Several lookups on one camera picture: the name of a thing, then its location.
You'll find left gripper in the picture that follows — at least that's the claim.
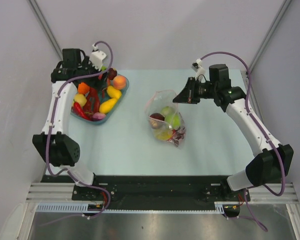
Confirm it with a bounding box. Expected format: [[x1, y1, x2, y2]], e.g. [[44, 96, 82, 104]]
[[78, 56, 110, 92]]

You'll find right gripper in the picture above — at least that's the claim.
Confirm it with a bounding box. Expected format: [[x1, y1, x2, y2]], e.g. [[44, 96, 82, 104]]
[[173, 77, 218, 105]]

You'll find dark red plum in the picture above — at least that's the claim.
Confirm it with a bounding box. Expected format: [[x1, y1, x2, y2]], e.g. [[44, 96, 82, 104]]
[[107, 68, 118, 81]]

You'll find green apple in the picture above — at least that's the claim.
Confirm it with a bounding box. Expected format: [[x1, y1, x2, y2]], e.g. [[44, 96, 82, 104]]
[[164, 113, 181, 130]]

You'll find clear pink-dotted zip bag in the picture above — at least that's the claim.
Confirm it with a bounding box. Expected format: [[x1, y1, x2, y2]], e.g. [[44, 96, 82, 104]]
[[144, 90, 187, 148]]

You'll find red grape bunch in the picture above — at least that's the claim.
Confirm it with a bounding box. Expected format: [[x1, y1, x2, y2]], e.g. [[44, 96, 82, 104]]
[[167, 127, 186, 147]]

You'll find dark red apple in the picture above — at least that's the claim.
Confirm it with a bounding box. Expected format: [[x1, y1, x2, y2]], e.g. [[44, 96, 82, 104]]
[[149, 112, 165, 129]]

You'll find yellow fruit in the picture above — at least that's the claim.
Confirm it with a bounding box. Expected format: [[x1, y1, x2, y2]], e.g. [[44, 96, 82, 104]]
[[153, 129, 174, 141]]

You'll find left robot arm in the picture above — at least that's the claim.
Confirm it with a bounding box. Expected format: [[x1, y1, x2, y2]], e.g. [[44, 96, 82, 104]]
[[32, 46, 108, 200]]

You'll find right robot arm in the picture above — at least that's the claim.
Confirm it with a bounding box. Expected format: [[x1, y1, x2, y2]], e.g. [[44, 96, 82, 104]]
[[172, 60, 294, 201]]

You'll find yellow lemon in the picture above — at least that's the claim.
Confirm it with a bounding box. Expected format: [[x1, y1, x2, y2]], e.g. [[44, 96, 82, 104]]
[[106, 85, 122, 100]]

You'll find orange carrot piece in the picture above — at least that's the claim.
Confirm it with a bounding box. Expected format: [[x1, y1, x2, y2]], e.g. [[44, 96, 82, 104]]
[[77, 82, 90, 95]]

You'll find orange peach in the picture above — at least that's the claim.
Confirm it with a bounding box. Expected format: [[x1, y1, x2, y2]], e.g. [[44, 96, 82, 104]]
[[112, 75, 127, 90]]

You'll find blue plastic fruit tray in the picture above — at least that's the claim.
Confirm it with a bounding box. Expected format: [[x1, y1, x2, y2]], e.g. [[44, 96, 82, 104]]
[[71, 69, 129, 125]]

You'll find yellow mango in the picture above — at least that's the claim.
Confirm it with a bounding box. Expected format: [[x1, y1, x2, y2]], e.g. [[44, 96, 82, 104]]
[[99, 98, 118, 114]]

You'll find red bell pepper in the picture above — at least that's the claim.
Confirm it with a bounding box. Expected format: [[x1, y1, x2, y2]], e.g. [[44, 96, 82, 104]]
[[83, 87, 100, 115]]

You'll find purple onion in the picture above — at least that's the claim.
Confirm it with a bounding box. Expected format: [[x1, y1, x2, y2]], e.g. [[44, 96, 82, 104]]
[[91, 112, 106, 122]]

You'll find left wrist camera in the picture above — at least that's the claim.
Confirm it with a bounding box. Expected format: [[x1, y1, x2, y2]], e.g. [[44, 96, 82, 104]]
[[89, 44, 107, 71]]

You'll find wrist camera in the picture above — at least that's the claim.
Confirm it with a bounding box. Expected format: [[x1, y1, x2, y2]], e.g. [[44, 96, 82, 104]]
[[191, 58, 206, 79], [89, 44, 107, 71]]

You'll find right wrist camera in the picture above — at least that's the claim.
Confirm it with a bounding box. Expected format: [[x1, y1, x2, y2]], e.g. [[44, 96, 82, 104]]
[[191, 58, 206, 79]]

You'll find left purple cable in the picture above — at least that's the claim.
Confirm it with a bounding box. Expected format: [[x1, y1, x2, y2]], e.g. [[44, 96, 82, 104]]
[[45, 41, 115, 226]]

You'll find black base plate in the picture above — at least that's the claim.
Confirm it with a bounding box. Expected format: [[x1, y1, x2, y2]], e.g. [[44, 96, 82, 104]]
[[41, 175, 251, 211]]

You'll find white cable duct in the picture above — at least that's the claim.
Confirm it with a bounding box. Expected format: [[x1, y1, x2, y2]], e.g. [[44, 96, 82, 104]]
[[36, 201, 226, 215]]

